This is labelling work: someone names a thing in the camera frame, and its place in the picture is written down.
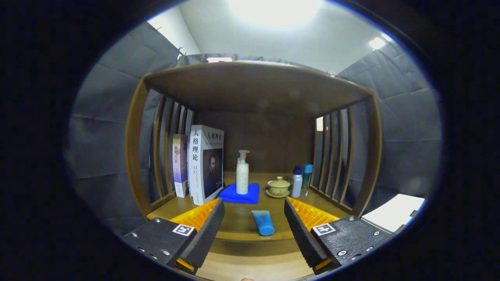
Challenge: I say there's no wooden cabinet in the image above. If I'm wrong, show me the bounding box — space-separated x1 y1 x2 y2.
125 60 382 254

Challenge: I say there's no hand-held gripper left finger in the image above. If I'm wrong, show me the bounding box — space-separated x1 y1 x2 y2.
117 197 225 276

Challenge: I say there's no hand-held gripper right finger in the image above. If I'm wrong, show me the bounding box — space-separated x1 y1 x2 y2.
283 197 391 276

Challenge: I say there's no large ceiling light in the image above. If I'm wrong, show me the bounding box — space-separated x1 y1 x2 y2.
230 0 325 26

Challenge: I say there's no white book with portrait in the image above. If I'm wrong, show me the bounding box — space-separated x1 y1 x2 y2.
188 124 225 206

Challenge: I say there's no white pump bottle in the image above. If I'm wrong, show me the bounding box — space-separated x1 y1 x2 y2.
236 150 250 195

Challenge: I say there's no wooden countertop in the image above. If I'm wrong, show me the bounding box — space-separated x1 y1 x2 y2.
146 172 352 242

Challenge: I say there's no black backdrop cloth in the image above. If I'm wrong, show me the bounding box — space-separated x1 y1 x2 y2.
64 21 442 235

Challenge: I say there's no white bottle with blue cap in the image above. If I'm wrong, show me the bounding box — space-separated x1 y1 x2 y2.
291 165 303 198

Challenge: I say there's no teal bottle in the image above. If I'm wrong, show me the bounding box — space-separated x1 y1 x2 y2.
302 164 313 196

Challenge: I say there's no purple book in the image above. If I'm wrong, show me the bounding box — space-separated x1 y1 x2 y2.
172 134 189 198

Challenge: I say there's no beige lidded teacup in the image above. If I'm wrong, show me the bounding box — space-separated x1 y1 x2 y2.
266 176 291 198

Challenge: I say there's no blue folded cloth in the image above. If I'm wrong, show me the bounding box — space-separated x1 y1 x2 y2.
219 183 260 204

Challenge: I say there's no blue tube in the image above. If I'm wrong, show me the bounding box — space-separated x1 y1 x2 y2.
252 210 275 236

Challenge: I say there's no white box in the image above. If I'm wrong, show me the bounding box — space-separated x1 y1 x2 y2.
361 194 425 233

